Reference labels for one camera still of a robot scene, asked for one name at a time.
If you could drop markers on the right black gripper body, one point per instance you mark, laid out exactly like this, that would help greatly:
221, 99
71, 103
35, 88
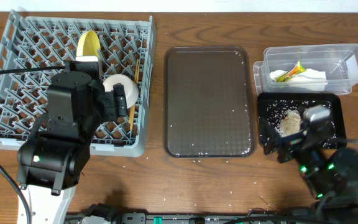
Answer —
292, 149

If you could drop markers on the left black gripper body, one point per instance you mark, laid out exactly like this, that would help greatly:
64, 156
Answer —
119, 101

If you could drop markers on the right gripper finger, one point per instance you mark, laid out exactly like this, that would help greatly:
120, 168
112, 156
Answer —
301, 110
274, 142

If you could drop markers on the pale pink bowl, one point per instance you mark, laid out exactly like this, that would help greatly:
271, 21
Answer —
130, 87

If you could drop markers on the wooden chopstick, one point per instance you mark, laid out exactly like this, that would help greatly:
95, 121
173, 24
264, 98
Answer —
137, 71
131, 117

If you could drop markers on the white paper napkin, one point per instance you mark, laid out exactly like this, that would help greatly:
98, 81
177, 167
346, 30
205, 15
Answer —
308, 81

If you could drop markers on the green orange snack wrapper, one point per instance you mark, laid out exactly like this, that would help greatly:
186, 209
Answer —
292, 73

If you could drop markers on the yellow round plate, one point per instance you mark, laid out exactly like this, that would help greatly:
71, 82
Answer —
88, 44

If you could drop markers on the pile of rice and nuts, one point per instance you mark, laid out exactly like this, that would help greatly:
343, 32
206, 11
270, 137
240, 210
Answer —
289, 123

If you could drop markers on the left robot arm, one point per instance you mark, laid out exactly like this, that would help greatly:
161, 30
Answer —
58, 147

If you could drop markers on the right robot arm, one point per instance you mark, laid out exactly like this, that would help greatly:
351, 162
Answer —
332, 181

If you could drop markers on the clear plastic waste bin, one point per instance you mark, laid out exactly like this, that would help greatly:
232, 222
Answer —
339, 61

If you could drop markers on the black rectangular tray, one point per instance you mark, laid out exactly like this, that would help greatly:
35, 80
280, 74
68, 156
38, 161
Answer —
335, 143

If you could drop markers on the dark brown serving tray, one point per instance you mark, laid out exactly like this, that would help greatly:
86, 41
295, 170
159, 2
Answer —
208, 103

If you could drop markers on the grey plastic dish rack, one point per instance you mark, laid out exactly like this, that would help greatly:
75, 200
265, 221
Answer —
32, 48

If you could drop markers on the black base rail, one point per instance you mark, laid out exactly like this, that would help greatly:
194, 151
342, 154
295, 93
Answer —
102, 213

